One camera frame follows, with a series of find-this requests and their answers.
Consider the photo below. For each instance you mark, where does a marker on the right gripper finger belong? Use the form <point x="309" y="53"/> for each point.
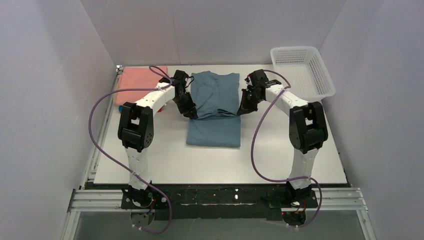
<point x="249" y="107"/>
<point x="244" y="98"/>

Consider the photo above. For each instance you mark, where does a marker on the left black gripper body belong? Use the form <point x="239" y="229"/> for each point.
<point x="185" y="101"/>

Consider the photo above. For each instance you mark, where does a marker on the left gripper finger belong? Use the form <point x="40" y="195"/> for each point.
<point x="193" y="110"/>
<point x="184" y="108"/>

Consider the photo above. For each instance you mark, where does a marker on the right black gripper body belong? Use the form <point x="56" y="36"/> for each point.
<point x="247" y="100"/>

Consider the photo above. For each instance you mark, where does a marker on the blue-grey t shirt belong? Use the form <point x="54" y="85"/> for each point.
<point x="216" y="97"/>

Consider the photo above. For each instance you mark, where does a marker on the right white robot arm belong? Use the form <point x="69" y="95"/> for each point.
<point x="307" y="126"/>

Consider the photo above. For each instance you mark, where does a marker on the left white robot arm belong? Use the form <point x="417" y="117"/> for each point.
<point x="136" y="124"/>

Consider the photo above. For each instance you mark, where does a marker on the pink folded t shirt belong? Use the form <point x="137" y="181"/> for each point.
<point x="135" y="78"/>

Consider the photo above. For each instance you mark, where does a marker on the white plastic basket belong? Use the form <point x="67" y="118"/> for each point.
<point x="305" y="69"/>

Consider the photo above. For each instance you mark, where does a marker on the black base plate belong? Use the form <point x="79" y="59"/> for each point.
<point x="217" y="201"/>

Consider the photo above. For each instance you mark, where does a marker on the aluminium frame rail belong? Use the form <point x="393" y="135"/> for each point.
<point x="95" y="210"/>

